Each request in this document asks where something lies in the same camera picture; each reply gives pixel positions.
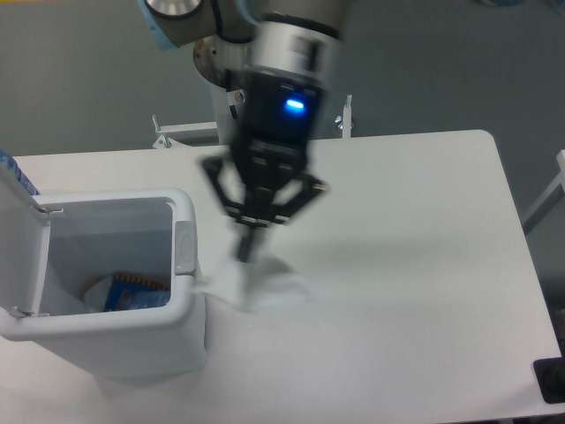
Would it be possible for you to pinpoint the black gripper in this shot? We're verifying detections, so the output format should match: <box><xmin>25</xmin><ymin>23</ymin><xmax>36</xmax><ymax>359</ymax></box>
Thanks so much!
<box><xmin>200</xmin><ymin>70</ymin><xmax>328</xmax><ymax>263</ymax></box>

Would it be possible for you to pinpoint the clear plastic wrapper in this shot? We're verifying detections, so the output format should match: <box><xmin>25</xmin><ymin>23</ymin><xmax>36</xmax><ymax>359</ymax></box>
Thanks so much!
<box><xmin>197</xmin><ymin>254</ymin><xmax>313</xmax><ymax>314</ymax></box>

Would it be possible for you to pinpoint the clear plastic water bottle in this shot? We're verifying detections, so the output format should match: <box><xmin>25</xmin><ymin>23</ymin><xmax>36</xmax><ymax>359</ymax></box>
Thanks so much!
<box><xmin>117</xmin><ymin>290</ymin><xmax>170</xmax><ymax>310</ymax></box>

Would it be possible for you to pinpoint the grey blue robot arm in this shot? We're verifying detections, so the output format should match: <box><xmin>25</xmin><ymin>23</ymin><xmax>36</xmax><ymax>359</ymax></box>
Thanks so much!
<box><xmin>139</xmin><ymin>1</ymin><xmax>350</xmax><ymax>262</ymax></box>

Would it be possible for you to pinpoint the white trash can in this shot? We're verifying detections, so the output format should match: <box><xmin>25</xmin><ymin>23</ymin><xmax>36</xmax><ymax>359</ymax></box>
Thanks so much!
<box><xmin>1</xmin><ymin>187</ymin><xmax>206</xmax><ymax>378</ymax></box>

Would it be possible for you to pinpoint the blue snack package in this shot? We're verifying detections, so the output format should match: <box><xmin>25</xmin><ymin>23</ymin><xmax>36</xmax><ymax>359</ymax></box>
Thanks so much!
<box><xmin>103</xmin><ymin>274</ymin><xmax>170</xmax><ymax>312</ymax></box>

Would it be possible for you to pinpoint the white crumpled paper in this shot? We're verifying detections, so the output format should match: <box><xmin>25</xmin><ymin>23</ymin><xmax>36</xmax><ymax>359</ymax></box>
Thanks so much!
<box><xmin>84</xmin><ymin>276</ymin><xmax>114</xmax><ymax>313</ymax></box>

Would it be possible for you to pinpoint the blue patterned object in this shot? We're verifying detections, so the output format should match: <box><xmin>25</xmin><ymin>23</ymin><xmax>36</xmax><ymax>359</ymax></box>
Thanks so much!
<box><xmin>0</xmin><ymin>151</ymin><xmax>41</xmax><ymax>195</ymax></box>

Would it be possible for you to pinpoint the black table clamp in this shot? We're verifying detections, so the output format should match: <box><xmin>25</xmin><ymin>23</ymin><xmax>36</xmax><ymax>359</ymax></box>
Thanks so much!
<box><xmin>533</xmin><ymin>357</ymin><xmax>564</xmax><ymax>405</ymax></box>

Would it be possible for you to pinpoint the white left support bracket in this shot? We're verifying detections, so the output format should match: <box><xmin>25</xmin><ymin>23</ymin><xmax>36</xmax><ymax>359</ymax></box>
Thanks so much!
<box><xmin>152</xmin><ymin>115</ymin><xmax>219</xmax><ymax>149</ymax></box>

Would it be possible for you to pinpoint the white support bracket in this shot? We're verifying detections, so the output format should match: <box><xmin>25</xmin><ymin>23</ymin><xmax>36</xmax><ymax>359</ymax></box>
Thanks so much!
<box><xmin>152</xmin><ymin>115</ymin><xmax>219</xmax><ymax>149</ymax></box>
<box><xmin>335</xmin><ymin>94</ymin><xmax>354</xmax><ymax>139</ymax></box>

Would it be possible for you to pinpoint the white right support bracket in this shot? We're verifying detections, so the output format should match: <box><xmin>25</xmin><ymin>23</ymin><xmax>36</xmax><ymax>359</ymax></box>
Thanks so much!
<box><xmin>335</xmin><ymin>94</ymin><xmax>354</xmax><ymax>139</ymax></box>

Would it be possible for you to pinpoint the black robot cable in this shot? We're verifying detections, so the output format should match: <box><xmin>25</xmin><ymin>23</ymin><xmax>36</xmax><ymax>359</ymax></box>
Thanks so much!
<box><xmin>223</xmin><ymin>68</ymin><xmax>242</xmax><ymax>145</ymax></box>

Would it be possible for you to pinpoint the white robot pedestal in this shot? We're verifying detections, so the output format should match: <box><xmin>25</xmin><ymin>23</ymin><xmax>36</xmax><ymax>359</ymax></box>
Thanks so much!
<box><xmin>192</xmin><ymin>35</ymin><xmax>249</xmax><ymax>145</ymax></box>

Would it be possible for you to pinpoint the white frame at right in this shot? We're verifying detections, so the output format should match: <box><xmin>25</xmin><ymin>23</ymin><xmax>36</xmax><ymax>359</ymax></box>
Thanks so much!
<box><xmin>522</xmin><ymin>149</ymin><xmax>564</xmax><ymax>235</ymax></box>

